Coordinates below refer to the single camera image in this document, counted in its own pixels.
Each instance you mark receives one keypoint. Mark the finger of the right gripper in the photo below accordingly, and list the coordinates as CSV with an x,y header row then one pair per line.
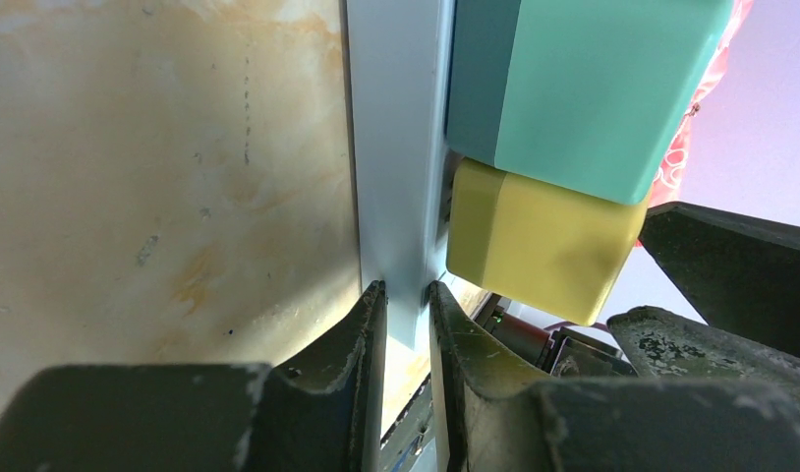
x,y
659,343
740,273

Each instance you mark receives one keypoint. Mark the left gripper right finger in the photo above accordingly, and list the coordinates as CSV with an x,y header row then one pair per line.
x,y
496,412

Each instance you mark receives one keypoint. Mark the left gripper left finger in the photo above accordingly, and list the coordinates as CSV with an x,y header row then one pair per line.
x,y
318,411

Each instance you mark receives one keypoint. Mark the yellow charger plug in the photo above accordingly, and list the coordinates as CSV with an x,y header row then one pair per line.
x,y
545,246

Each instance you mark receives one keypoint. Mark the light blue power strip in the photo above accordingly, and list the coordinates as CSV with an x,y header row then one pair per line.
x,y
399,57

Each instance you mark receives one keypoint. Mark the red patterned plastic bag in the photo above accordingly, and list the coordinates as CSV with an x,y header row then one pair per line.
x,y
667,183

